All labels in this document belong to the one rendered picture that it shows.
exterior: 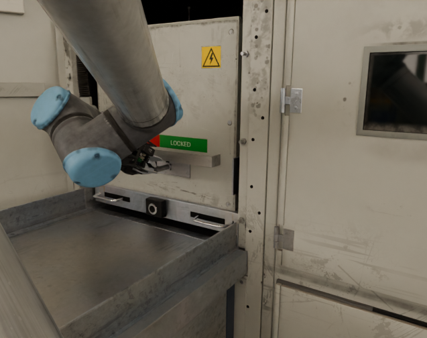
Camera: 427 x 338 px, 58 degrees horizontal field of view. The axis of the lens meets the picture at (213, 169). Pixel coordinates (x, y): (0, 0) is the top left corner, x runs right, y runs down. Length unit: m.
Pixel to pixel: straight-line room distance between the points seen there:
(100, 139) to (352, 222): 0.50
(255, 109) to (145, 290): 0.44
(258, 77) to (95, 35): 0.54
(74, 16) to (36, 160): 0.99
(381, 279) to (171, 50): 0.72
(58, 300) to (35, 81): 0.71
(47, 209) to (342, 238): 0.82
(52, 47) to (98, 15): 0.97
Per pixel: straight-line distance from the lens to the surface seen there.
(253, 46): 0.87
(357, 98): 0.77
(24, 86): 1.27
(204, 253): 0.84
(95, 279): 0.86
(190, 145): 1.02
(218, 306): 0.93
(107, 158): 0.68
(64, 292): 0.83
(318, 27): 0.80
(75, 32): 0.37
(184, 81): 1.02
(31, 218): 1.20
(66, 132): 0.73
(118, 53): 0.41
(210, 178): 1.00
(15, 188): 1.32
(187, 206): 1.05
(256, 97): 0.86
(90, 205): 1.31
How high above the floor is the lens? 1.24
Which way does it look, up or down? 13 degrees down
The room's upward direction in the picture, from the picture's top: straight up
